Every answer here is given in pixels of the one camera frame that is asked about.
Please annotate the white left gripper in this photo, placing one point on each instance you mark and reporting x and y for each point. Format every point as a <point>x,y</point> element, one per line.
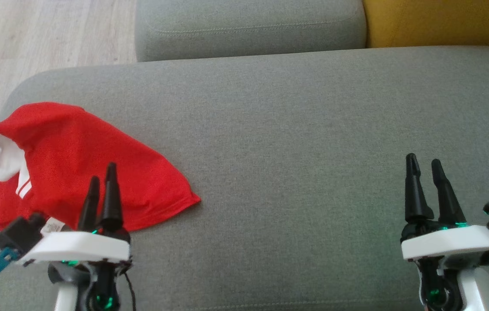
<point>80,248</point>

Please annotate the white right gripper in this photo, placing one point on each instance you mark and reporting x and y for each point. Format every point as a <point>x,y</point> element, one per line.
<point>447,242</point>

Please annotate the red jersey with number 23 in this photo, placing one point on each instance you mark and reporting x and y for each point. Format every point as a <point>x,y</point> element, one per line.
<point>97,164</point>

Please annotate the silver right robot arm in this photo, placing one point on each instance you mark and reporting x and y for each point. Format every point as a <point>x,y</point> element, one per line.
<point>477,289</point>

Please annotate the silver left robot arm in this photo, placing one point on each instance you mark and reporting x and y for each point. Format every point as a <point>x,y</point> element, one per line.
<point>66,298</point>

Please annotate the grey sofa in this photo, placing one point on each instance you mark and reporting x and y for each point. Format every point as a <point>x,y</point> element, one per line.
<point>292,129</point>

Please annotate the yellow sofa cushion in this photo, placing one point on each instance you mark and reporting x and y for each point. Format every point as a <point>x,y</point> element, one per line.
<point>434,21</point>

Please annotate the grey sofa cushion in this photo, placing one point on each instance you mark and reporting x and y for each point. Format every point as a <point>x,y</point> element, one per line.
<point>248,26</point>

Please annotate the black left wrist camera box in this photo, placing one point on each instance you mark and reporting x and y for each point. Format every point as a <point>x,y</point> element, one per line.
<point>19,233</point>

